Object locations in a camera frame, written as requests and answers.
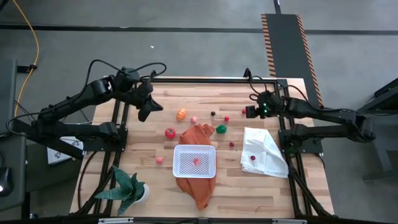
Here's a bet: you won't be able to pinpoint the green plant in white pot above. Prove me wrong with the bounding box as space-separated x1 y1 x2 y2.
94 164 150 217

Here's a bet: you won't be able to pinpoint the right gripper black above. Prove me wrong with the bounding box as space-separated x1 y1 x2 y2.
244 90 285 120

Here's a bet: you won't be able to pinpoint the silver metal bracket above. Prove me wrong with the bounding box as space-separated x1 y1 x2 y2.
98 217 134 224
272 218 308 224

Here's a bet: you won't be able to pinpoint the white cloth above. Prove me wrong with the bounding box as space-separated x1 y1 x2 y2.
239 126 290 179

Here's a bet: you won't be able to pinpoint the black metal table frame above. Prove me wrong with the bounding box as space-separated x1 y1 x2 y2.
70 67 335 218

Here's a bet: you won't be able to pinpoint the orange cloth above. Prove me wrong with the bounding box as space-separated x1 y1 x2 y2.
175 123 218 211

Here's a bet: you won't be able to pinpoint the black camera cable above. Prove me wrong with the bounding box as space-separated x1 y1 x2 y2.
83 58 168 94

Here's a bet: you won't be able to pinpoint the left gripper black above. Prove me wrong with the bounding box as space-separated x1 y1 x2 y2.
125 79 164 123

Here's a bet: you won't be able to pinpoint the dark grey desk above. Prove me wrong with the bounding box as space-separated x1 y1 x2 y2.
0 58 27 209

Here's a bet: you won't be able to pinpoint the black metal stand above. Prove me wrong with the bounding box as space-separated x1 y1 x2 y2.
354 77 398 181

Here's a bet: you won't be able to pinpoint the black floor mat striped edges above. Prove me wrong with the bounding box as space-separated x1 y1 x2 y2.
260 12 326 110

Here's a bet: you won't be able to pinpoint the yellow cable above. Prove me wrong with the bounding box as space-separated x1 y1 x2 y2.
11 0 40 121

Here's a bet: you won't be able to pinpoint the white printed paper sheet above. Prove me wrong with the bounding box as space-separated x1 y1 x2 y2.
46 135 85 166

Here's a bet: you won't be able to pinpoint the white perforated plastic basket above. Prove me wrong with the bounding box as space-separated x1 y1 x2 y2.
172 144 217 179

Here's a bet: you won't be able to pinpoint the black cable clip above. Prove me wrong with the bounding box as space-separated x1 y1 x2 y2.
16 63 38 74

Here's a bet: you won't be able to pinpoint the black computer mouse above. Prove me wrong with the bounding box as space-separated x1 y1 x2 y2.
0 167 14 197

